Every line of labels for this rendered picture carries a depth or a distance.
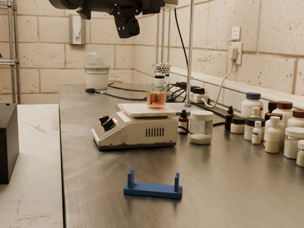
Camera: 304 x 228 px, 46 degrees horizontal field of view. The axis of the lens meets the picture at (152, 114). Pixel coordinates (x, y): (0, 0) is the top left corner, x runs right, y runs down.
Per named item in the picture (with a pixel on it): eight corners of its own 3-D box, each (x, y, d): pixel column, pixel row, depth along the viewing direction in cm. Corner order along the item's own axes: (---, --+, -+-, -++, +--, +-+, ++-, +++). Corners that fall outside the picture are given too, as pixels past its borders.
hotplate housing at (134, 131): (98, 151, 84) (98, 118, 83) (91, 137, 97) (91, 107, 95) (186, 146, 91) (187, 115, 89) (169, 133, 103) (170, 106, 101)
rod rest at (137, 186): (122, 194, 61) (123, 174, 61) (127, 186, 65) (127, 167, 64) (181, 199, 60) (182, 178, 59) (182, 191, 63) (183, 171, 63)
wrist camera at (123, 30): (106, 8, 83) (106, 38, 84) (122, 5, 77) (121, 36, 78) (129, 11, 86) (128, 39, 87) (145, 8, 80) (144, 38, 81)
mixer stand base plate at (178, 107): (124, 116, 126) (124, 112, 125) (115, 106, 145) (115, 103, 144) (204, 113, 133) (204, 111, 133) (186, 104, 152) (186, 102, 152)
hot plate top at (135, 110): (130, 117, 86) (130, 113, 85) (120, 108, 97) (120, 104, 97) (177, 115, 89) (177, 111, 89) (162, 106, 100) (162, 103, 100)
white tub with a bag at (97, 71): (92, 91, 185) (92, 49, 181) (78, 87, 196) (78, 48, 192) (115, 89, 194) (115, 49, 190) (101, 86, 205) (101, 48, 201)
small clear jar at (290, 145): (314, 159, 83) (317, 131, 82) (295, 161, 81) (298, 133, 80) (296, 152, 88) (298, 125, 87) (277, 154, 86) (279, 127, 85)
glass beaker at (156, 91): (144, 111, 90) (145, 79, 89) (145, 107, 95) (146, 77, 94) (168, 112, 90) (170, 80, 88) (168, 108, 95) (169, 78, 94)
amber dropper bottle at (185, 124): (180, 130, 106) (181, 107, 105) (189, 132, 105) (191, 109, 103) (175, 133, 104) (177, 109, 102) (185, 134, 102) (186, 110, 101)
